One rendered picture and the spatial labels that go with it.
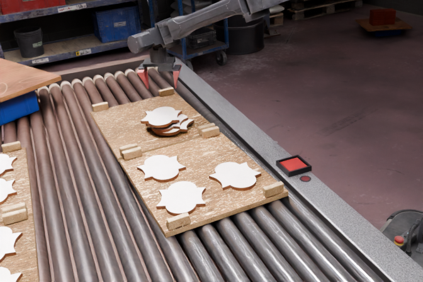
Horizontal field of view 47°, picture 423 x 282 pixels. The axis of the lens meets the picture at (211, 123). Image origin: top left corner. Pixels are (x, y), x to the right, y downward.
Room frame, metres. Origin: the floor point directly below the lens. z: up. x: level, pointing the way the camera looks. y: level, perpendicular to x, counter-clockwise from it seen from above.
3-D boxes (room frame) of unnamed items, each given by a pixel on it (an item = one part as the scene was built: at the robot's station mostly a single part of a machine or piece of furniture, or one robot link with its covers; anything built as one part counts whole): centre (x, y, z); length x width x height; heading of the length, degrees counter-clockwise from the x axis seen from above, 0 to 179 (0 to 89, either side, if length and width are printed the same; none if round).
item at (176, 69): (1.56, 0.13, 1.11); 0.07 x 0.07 x 0.09; 83
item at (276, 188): (1.07, -0.15, 0.95); 0.06 x 0.02 x 0.03; 113
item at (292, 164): (1.22, -0.23, 0.92); 0.06 x 0.06 x 0.01; 20
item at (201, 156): (1.20, 0.05, 0.93); 0.41 x 0.35 x 0.02; 23
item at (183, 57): (4.98, 0.18, 0.46); 0.79 x 0.62 x 0.91; 26
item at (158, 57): (1.56, 0.16, 1.18); 0.10 x 0.07 x 0.07; 83
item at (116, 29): (5.79, 1.04, 0.32); 0.50 x 0.41 x 0.37; 113
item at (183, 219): (0.96, 0.10, 0.95); 0.06 x 0.02 x 0.03; 113
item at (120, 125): (1.58, 0.22, 0.93); 0.41 x 0.35 x 0.02; 23
